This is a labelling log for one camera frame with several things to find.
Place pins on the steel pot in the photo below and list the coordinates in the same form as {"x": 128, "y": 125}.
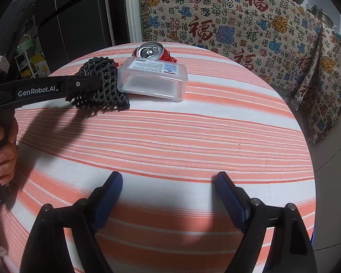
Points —
{"x": 321, "y": 15}

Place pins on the storage rack with items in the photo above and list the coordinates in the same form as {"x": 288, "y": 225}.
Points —
{"x": 34, "y": 62}

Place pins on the red drink can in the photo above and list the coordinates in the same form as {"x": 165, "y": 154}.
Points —
{"x": 150, "y": 51}

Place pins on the person's left hand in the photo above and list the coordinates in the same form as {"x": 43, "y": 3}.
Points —
{"x": 5, "y": 162}

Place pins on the printed blanket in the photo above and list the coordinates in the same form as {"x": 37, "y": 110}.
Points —
{"x": 216, "y": 14}
{"x": 326, "y": 85}

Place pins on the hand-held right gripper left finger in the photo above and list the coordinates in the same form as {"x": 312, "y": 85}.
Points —
{"x": 108, "y": 202}

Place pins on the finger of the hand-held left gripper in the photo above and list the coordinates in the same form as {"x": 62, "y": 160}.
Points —
{"x": 82, "y": 84}

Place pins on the orange striped tablecloth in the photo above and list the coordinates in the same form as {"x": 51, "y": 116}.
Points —
{"x": 173, "y": 136}

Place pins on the dark refrigerator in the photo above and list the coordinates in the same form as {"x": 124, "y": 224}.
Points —
{"x": 74, "y": 20}

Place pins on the clear plastic box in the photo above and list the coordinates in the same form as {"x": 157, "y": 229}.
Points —
{"x": 153, "y": 81}

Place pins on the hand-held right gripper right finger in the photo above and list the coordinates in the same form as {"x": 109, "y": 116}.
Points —
{"x": 230, "y": 202}

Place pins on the black mesh net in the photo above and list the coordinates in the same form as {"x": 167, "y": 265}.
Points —
{"x": 108, "y": 98}

